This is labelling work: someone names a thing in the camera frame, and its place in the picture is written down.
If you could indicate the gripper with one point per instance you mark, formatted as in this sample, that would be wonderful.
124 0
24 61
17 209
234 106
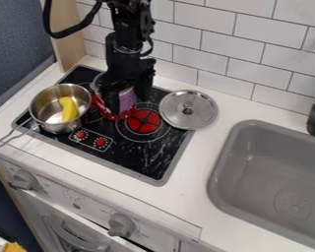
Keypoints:
125 62

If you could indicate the red can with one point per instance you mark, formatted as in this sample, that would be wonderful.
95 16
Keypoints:
127 98

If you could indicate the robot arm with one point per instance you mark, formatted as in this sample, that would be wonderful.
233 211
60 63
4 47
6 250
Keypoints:
128 19

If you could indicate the toy stove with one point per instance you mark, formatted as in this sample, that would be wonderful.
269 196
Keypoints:
138 157

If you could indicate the yellow toy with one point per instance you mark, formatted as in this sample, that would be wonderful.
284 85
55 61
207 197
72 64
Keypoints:
69 110

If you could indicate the silver lid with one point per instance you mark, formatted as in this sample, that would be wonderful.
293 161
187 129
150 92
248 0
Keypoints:
201 111

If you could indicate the silver pot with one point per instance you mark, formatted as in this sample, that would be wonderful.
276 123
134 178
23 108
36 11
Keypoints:
46 105

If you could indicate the toy sink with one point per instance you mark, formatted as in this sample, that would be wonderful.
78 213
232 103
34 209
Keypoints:
269 177

